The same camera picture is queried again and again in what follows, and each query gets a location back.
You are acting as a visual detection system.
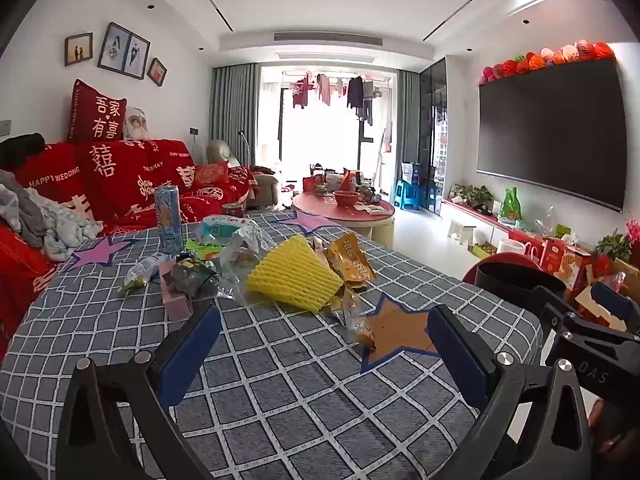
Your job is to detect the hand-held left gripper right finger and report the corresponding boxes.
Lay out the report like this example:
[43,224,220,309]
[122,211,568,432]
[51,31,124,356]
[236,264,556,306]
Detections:
[426,304,593,480]

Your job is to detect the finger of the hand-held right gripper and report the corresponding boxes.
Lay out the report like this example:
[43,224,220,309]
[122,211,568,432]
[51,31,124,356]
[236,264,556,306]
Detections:
[591,281,640,333]
[533,286,583,363]

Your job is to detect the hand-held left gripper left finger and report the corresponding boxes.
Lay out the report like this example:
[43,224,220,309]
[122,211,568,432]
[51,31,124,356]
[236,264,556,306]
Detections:
[56,304,223,480]

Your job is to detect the black round bin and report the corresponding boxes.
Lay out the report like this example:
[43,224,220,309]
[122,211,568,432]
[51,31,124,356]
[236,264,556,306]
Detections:
[475,262,568,311]

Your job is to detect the pink box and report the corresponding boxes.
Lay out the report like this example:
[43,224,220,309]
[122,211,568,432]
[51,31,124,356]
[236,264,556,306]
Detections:
[159,260,194,322]

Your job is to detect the dark wrapper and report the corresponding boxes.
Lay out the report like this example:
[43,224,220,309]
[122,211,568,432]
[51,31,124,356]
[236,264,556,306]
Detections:
[170,255,221,301]

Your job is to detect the clear wrapper with green bits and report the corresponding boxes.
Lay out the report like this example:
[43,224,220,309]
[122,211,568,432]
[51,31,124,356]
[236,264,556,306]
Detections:
[117,255,173,298]

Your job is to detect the clear wrapper with orange print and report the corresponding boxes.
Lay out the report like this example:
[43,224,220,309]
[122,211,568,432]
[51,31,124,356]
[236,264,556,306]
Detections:
[330,285,378,351]

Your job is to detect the green snack packet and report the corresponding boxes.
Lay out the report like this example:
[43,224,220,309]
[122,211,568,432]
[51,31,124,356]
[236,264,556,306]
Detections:
[186,237,226,261]

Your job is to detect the yellow foam fruit net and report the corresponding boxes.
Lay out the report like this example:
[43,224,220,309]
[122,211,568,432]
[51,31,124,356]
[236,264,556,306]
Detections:
[245,233,346,314]

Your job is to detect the white teal wipes pack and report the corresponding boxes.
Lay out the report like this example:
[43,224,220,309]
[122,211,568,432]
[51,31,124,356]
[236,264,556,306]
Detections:
[196,214,251,243]

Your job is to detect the orange snack wrapper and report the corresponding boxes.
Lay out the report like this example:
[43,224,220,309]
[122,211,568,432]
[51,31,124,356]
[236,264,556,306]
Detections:
[320,232,377,286]

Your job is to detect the open cardboard box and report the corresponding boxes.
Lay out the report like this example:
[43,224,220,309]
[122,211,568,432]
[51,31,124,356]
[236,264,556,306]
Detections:
[575,260,640,326]

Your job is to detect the red waffle gift box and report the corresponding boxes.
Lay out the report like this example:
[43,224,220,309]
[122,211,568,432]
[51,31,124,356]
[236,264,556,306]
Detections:
[542,237,588,286]

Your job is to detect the leafy green plant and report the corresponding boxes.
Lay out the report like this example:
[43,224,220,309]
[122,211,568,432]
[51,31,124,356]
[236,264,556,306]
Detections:
[595,232,632,261]

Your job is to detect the grey checked star tablecloth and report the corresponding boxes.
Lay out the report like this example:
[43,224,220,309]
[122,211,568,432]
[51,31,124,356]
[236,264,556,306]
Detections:
[0,207,543,480]

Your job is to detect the green gift bag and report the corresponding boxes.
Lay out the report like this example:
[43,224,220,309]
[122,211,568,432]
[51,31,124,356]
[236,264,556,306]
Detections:
[500,187,522,223]

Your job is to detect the white red tv console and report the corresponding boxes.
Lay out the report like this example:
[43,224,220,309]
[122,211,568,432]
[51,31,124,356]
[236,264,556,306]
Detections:
[441,197,551,251]

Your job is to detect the small white stool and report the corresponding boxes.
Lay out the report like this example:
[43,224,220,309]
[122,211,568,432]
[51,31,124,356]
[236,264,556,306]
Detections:
[446,219,477,246]

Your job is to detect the tall blue drink can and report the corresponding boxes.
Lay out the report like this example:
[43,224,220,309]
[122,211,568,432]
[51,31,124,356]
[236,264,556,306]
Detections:
[154,185,185,255]

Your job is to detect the green potted plant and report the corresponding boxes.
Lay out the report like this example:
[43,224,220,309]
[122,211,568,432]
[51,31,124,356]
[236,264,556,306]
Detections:
[450,184,493,208]

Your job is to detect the blue plastic stools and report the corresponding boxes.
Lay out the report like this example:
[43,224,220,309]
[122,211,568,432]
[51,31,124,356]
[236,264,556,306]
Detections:
[393,180,426,211]

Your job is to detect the large black television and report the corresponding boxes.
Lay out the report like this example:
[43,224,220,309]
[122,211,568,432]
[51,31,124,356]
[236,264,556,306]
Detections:
[476,56,628,212]

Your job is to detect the small red embroidered cushion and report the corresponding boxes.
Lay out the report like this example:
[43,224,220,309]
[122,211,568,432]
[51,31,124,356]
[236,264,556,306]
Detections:
[192,161,230,188]

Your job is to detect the sofa with red printed cover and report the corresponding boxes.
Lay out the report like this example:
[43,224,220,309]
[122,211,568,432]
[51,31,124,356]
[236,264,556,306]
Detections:
[0,137,256,356]

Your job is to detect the round pink coffee table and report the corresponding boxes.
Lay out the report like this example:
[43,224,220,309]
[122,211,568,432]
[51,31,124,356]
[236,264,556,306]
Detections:
[291,191,397,246]

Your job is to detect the beige armchair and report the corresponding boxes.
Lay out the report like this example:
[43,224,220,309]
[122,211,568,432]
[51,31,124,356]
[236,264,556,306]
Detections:
[206,139,281,208]

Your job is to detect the cluster of snack packages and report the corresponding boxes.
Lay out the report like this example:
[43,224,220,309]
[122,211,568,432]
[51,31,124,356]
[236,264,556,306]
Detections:
[302,165,383,206]

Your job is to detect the black glass cabinet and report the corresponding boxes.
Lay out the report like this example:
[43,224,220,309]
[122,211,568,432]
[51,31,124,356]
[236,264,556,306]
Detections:
[417,57,448,211]

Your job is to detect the grey garment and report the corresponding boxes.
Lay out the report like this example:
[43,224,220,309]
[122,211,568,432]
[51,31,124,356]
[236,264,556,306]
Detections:
[0,169,48,248]

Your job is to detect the grey curtain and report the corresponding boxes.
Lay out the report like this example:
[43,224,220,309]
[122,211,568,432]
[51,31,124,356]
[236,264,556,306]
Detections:
[395,69,423,196]
[209,64,262,168]

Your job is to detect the cartoon doll cushion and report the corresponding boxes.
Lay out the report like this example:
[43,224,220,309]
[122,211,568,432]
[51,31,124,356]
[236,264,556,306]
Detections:
[122,106,152,141]

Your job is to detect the row of paper lanterns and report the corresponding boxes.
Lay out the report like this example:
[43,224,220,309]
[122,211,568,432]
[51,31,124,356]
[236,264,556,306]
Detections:
[478,40,615,85]

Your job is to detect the red cushion with white print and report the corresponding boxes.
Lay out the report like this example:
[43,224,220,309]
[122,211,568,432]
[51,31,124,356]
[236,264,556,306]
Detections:
[66,78,128,144]

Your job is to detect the black cloth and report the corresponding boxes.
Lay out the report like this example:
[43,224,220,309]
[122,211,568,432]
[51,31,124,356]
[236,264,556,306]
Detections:
[0,132,46,168]

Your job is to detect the row of hanging laundry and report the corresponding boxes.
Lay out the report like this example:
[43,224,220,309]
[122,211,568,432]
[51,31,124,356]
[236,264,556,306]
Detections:
[282,71,391,128]

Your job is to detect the air conditioner vent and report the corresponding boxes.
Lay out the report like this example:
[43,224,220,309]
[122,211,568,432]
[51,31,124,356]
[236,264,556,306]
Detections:
[273,32,383,47]

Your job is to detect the small red picture frame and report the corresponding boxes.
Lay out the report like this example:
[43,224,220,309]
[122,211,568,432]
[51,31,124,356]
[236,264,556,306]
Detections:
[147,57,168,87]

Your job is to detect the double photo frame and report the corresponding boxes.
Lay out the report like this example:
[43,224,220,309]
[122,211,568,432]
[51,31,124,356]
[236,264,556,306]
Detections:
[97,22,151,80]

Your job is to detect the small sunset picture frame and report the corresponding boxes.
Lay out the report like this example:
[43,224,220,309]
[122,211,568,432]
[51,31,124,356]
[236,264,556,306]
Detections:
[64,32,94,67]

